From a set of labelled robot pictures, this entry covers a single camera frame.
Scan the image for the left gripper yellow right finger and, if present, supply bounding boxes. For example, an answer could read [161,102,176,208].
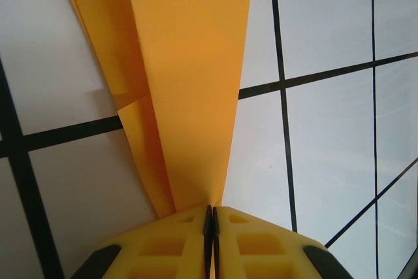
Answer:
[212,205,353,279]

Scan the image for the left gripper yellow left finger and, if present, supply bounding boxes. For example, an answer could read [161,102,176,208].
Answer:
[70,205,214,279]

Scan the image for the orange cloth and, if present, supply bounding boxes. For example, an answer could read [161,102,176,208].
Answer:
[58,0,255,221]

